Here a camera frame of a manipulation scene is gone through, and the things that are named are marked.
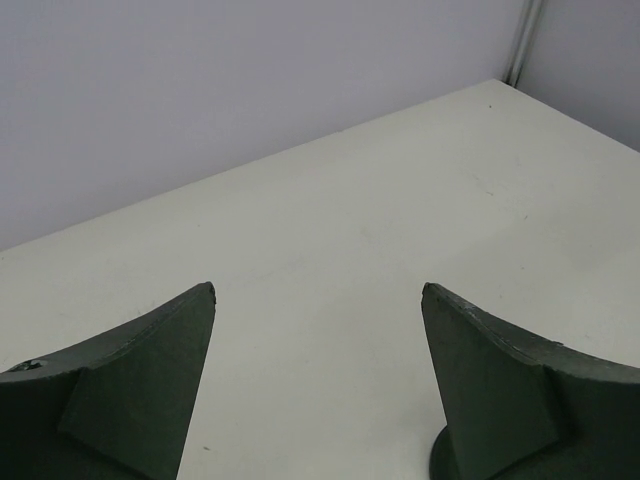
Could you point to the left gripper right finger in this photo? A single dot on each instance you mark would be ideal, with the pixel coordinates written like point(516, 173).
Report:
point(520, 406)

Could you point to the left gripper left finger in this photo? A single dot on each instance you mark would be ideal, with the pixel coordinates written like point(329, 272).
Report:
point(115, 406)

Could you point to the right aluminium frame post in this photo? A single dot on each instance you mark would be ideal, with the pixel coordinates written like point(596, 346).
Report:
point(524, 39)

